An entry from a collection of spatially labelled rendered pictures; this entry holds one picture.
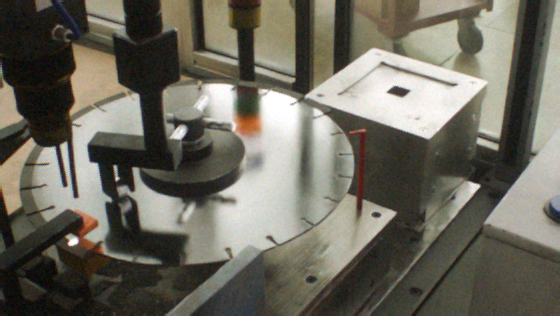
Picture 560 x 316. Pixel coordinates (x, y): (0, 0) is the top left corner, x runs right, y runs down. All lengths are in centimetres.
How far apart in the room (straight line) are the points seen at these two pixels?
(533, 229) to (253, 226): 29
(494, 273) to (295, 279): 21
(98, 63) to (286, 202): 81
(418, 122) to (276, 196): 28
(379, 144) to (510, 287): 26
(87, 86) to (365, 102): 58
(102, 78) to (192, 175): 69
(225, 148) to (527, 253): 33
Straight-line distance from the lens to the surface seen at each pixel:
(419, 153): 98
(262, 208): 76
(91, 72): 148
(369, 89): 107
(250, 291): 64
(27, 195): 82
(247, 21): 106
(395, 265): 99
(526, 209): 87
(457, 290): 98
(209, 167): 80
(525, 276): 86
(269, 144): 85
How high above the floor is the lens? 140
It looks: 34 degrees down
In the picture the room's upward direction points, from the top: 1 degrees clockwise
